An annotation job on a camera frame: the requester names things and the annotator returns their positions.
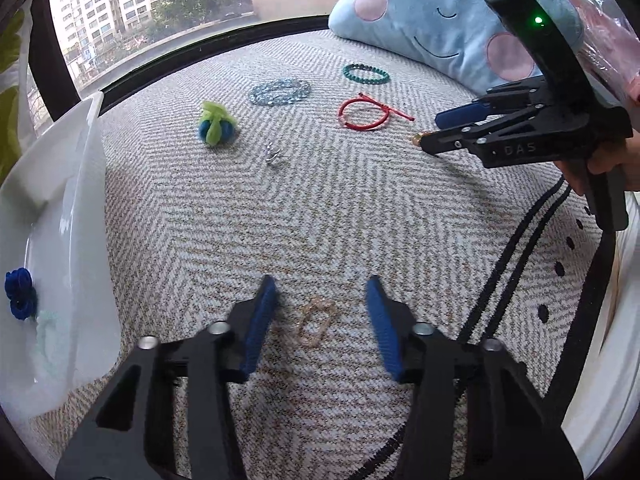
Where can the person's right hand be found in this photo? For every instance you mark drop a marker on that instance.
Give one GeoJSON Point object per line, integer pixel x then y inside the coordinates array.
{"type": "Point", "coordinates": [624, 155]}

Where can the green white patterned pillow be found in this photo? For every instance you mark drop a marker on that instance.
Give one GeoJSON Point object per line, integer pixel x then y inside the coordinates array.
{"type": "Point", "coordinates": [17, 132]}

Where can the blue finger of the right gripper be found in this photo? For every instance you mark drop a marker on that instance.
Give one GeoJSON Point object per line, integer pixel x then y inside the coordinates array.
{"type": "Point", "coordinates": [451, 139]}
{"type": "Point", "coordinates": [475, 111]}

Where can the white bedding edge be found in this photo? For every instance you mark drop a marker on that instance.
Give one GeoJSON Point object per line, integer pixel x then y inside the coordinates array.
{"type": "Point", "coordinates": [607, 395]}

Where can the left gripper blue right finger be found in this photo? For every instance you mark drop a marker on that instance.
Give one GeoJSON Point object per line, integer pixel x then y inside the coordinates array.
{"type": "Point", "coordinates": [389, 321]}

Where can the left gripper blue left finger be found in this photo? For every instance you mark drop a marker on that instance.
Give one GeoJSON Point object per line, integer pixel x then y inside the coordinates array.
{"type": "Point", "coordinates": [264, 304]}

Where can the blue cloud plush pillow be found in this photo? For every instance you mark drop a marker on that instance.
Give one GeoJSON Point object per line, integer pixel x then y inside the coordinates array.
{"type": "Point", "coordinates": [463, 39]}

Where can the white plastic tray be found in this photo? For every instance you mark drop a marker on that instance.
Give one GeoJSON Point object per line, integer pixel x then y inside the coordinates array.
{"type": "Point", "coordinates": [53, 225]}

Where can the black window frame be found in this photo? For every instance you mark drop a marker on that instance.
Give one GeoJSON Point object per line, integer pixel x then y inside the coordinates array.
{"type": "Point", "coordinates": [58, 93]}

